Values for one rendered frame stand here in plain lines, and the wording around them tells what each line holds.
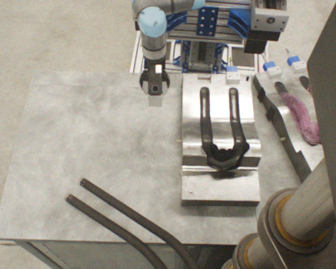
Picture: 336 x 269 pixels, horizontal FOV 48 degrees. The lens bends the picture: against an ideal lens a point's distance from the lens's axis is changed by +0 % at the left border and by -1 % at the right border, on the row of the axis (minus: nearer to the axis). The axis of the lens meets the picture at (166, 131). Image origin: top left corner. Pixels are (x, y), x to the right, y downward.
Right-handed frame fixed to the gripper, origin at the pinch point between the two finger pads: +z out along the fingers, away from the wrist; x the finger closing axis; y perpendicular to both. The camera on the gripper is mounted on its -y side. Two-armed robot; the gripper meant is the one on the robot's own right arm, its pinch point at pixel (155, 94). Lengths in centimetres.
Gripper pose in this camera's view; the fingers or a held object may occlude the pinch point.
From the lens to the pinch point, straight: 136.9
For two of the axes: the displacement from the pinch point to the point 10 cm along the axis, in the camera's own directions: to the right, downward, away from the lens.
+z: 0.0, 4.9, 8.7
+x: -10.0, -0.2, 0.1
